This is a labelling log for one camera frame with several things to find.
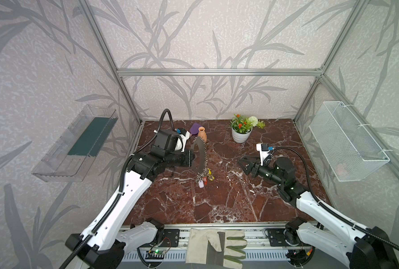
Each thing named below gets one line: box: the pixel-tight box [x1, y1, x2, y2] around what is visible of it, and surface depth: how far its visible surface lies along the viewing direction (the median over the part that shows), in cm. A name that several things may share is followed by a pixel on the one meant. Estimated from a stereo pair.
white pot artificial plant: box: [229, 113, 266, 144], surface depth 101 cm
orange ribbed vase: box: [197, 126, 208, 143], surface depth 103 cm
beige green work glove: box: [185, 228, 248, 269], surface depth 72 cm
